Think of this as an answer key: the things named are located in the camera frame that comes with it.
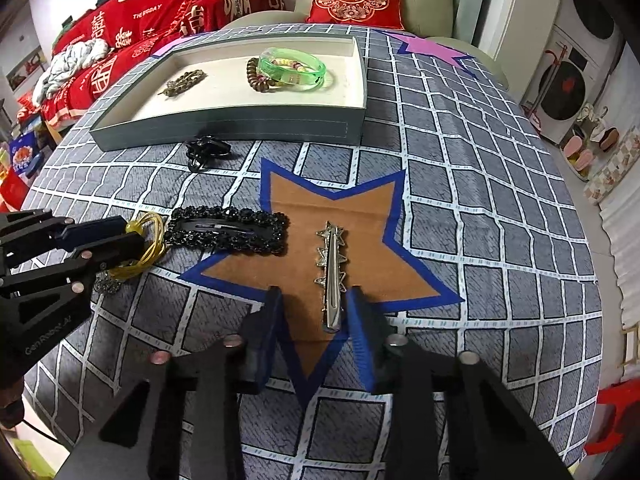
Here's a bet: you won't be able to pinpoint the red broom and dustpan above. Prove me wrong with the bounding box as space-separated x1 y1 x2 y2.
530 47 571 126

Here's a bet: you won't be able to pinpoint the white curtain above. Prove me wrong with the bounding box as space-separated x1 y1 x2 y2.
597 160 640 321

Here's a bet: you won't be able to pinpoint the white washing machine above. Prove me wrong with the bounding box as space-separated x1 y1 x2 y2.
520 25 626 143

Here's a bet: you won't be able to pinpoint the blue gift bag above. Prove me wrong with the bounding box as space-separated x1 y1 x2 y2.
7 132 48 181

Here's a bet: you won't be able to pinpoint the slipper rack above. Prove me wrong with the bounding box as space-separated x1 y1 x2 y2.
560 105 621 181

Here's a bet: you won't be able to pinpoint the silver star hair clip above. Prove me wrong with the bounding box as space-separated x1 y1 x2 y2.
313 220 349 333

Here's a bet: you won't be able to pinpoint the yellow hair tie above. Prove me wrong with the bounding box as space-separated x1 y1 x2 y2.
107 211 168 281

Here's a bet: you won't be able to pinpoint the beige tile boards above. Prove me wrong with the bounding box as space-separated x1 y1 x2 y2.
585 127 640 206

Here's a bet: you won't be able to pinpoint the red bag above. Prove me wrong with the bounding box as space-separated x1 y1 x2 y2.
0 150 31 211

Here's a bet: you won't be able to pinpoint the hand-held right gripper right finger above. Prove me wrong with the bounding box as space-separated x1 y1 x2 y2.
347 285 576 480

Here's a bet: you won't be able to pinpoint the green recliner armchair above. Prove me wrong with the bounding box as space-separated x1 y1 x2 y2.
220 0 511 91

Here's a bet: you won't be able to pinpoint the grey jewelry tray box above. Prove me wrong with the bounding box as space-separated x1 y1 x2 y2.
89 35 369 152

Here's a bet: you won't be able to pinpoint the brown spiral hair tie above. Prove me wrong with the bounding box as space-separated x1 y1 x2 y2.
245 56 281 93

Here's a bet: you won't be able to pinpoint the pastel beaded bracelet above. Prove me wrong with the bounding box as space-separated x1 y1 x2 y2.
272 57 313 73

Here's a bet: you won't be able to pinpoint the grey curtain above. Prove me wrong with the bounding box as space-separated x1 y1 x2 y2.
450 0 483 48

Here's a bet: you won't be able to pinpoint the green translucent bangle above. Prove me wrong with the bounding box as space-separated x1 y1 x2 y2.
257 46 338 92

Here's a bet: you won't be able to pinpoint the brown star patch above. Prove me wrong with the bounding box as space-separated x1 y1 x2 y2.
180 157 466 411

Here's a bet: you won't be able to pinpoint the olive braided bracelet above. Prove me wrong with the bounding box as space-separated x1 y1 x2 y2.
159 68 208 97

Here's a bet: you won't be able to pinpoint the large pink star patch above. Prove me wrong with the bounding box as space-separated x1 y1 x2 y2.
377 27 476 78

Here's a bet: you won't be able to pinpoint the red plastic stool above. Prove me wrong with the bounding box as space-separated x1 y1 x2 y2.
585 380 640 456

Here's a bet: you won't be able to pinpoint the black beaded hair clip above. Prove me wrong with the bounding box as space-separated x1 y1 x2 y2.
165 205 291 257

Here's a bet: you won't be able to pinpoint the red printed blanket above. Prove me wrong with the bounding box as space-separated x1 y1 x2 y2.
40 0 288 128

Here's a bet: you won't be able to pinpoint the white dryer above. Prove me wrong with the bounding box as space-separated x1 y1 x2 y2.
552 0 626 46

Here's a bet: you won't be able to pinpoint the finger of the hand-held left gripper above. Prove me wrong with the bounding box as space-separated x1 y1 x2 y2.
0 209 136 272
0 232 147 311

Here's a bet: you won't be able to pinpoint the black claw hair clip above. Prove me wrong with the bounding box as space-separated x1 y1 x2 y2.
185 135 233 175

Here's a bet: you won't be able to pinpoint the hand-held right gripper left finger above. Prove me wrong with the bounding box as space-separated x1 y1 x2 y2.
70 285 286 480

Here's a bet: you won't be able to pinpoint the grey white clothes pile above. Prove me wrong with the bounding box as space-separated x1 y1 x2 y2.
32 40 111 103

